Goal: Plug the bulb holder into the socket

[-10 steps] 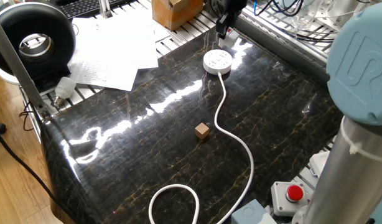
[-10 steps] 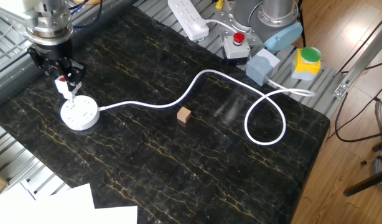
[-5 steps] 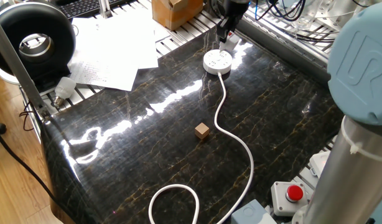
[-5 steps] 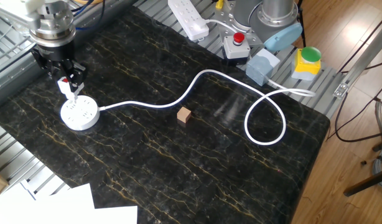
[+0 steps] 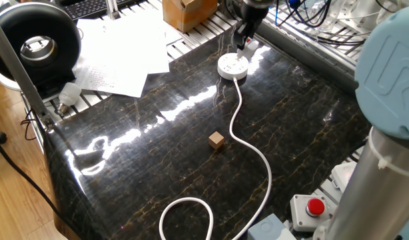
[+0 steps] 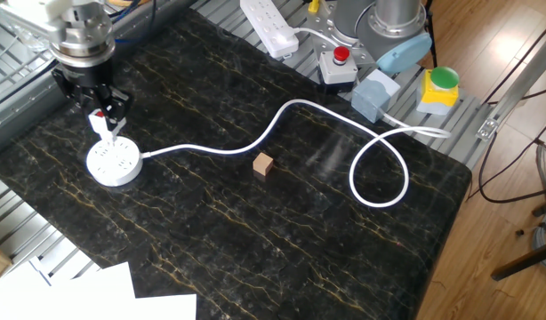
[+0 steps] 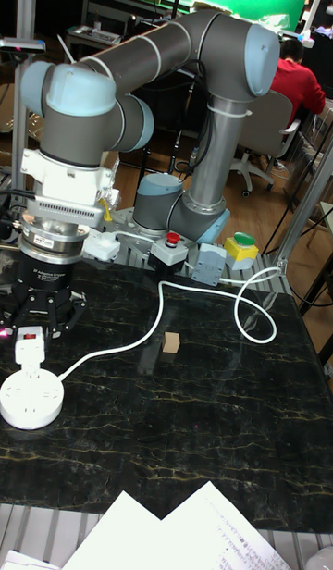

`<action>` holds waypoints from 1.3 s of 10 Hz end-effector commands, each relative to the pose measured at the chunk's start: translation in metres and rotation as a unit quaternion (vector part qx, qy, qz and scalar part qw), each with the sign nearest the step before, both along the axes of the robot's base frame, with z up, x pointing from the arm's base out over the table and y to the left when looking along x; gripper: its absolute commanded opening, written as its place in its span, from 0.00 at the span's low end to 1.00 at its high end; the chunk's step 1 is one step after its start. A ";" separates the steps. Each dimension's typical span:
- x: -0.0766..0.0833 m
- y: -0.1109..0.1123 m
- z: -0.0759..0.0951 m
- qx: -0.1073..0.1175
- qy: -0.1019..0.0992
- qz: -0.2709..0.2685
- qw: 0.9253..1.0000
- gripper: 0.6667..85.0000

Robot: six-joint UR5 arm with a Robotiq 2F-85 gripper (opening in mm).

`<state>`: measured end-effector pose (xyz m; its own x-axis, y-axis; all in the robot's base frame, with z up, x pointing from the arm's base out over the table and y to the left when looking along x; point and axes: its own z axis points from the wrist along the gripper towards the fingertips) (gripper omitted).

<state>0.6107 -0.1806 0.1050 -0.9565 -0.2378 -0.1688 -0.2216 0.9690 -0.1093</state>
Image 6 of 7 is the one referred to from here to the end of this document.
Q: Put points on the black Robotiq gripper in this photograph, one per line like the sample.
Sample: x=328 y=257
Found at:
x=86 y=82

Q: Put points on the white bulb holder red switch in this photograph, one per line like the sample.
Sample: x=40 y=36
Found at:
x=101 y=124

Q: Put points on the round white power socket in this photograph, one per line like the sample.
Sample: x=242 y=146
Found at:
x=114 y=162

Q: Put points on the clear glass cup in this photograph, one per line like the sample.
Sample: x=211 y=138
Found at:
x=33 y=37

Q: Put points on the small wooden cube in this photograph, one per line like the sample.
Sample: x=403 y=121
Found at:
x=262 y=164

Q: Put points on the white power strip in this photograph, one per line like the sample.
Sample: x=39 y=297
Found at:
x=268 y=24

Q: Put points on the printed white paper sheet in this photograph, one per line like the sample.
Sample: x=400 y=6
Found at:
x=166 y=309

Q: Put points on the small yellow plastic piece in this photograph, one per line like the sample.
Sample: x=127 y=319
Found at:
x=314 y=5

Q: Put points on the grey box red button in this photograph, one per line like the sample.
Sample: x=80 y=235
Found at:
x=337 y=71

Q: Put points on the blue-grey junction box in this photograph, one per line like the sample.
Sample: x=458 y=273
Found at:
x=373 y=100

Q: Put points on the yellow box green button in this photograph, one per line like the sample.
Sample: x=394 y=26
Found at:
x=437 y=95

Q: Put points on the dark furniture leg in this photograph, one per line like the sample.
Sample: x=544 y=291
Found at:
x=522 y=262

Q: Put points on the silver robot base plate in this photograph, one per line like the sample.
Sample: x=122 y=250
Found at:
x=326 y=24

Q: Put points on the aluminium frame bar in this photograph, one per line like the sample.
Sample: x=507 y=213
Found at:
x=522 y=80

